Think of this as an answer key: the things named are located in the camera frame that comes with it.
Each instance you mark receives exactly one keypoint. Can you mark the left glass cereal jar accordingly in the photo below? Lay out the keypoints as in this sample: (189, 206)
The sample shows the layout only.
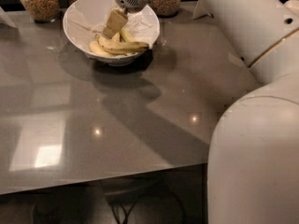
(42, 10)

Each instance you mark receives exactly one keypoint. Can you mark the black stool under table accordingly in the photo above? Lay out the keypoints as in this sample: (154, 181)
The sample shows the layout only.
(135, 199)

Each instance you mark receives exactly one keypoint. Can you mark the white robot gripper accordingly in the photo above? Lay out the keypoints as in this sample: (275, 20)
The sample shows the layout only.
(116, 20)

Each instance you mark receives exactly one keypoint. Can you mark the yellow banana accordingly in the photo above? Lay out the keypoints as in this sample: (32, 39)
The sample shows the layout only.
(116, 47)
(96, 49)

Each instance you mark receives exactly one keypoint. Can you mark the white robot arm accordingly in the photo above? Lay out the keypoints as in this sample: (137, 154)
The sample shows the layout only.
(253, 162)

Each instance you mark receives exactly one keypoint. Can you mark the white card left edge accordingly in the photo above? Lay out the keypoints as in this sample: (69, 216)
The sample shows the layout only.
(5, 19)

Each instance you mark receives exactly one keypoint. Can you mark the white ceramic bowl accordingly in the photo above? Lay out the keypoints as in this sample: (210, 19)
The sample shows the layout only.
(101, 5)

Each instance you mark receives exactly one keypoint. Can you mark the right glass cereal jar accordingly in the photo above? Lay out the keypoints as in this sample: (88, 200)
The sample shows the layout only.
(165, 8)

